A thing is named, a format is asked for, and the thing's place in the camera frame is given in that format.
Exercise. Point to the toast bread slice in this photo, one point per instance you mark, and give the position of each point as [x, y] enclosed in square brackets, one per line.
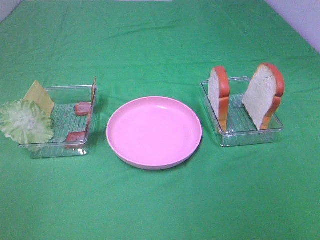
[218, 94]
[263, 95]

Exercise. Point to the bacon strip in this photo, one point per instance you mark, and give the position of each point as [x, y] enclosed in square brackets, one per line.
[78, 136]
[86, 108]

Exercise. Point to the bacon strip front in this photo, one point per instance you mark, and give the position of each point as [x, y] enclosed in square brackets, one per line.
[78, 136]

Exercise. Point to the yellow cheese slice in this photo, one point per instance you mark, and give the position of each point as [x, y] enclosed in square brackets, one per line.
[41, 97]

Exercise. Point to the green lettuce leaf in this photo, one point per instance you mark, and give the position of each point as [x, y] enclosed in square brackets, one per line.
[24, 122]

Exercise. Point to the pink round plate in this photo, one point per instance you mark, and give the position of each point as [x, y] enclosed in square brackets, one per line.
[154, 132]

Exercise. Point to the green tablecloth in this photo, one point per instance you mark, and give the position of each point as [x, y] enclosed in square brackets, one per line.
[160, 48]

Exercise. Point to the clear right plastic container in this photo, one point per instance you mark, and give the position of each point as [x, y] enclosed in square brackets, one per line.
[240, 131]

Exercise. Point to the clear plastic container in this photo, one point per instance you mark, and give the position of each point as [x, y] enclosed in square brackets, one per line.
[64, 121]
[240, 131]

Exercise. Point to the clear left plastic container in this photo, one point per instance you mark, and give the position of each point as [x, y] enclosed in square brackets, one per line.
[64, 121]

